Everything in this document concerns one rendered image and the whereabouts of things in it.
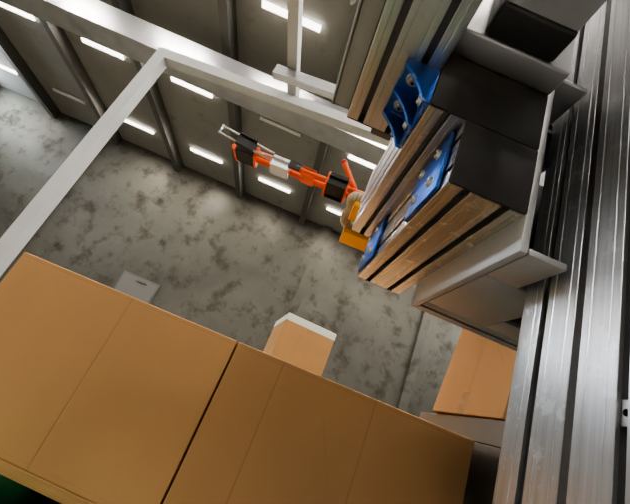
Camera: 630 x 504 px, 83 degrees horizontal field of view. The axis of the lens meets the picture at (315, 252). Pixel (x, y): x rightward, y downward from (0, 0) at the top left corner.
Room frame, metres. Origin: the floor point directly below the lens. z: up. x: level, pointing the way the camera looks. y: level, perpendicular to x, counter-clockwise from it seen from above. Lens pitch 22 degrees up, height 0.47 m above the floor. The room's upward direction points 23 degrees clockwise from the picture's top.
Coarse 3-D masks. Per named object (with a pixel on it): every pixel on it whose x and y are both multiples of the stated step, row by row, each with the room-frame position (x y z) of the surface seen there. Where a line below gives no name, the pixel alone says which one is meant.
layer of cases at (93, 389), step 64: (0, 320) 0.95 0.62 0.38; (64, 320) 0.94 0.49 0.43; (128, 320) 0.93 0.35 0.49; (0, 384) 0.94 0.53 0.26; (64, 384) 0.93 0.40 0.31; (128, 384) 0.92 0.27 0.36; (192, 384) 0.91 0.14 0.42; (256, 384) 0.90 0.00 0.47; (320, 384) 0.89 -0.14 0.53; (0, 448) 0.93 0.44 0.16; (64, 448) 0.92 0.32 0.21; (128, 448) 0.91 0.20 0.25; (192, 448) 0.90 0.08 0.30; (256, 448) 0.89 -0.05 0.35; (320, 448) 0.88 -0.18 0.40; (384, 448) 0.87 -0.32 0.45; (448, 448) 0.86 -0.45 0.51
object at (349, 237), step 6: (342, 234) 1.17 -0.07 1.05; (348, 234) 1.15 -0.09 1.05; (354, 234) 1.14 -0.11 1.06; (360, 234) 1.14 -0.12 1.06; (342, 240) 1.22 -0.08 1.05; (348, 240) 1.20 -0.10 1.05; (354, 240) 1.18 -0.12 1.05; (360, 240) 1.16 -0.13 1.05; (366, 240) 1.14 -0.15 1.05; (354, 246) 1.22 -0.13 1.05; (360, 246) 1.20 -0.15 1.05; (366, 246) 1.18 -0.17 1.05
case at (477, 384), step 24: (480, 336) 1.08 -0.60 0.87; (456, 360) 1.19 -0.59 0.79; (480, 360) 1.03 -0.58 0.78; (504, 360) 0.91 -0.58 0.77; (456, 384) 1.13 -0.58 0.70; (480, 384) 0.99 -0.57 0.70; (504, 384) 0.87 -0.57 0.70; (456, 408) 1.08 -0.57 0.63; (480, 408) 0.95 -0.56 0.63; (504, 408) 0.85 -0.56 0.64
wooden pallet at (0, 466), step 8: (0, 464) 0.93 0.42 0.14; (8, 464) 0.93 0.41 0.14; (0, 472) 0.93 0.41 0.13; (8, 472) 0.93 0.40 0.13; (16, 472) 0.93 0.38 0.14; (24, 472) 0.93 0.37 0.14; (16, 480) 0.93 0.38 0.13; (24, 480) 0.93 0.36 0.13; (32, 480) 0.92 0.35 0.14; (40, 480) 0.92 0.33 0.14; (32, 488) 0.92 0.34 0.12; (40, 488) 0.92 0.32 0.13; (48, 488) 0.92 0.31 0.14; (56, 488) 0.92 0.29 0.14; (48, 496) 0.92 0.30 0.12; (56, 496) 0.92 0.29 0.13; (64, 496) 0.92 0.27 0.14; (72, 496) 0.92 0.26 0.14; (80, 496) 0.92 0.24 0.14
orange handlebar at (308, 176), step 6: (234, 144) 1.10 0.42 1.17; (258, 150) 1.09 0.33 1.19; (258, 156) 1.10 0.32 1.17; (270, 156) 1.08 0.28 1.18; (258, 162) 1.13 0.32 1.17; (264, 162) 1.13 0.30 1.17; (306, 168) 1.08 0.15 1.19; (294, 174) 1.12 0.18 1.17; (300, 174) 1.12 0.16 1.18; (306, 174) 1.08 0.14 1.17; (312, 174) 1.08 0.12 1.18; (318, 174) 1.08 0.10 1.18; (300, 180) 1.13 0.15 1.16; (306, 180) 1.11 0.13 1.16; (312, 180) 1.10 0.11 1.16; (318, 180) 1.09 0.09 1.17; (324, 180) 1.08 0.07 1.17; (318, 186) 1.12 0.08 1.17; (348, 192) 1.09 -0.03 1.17
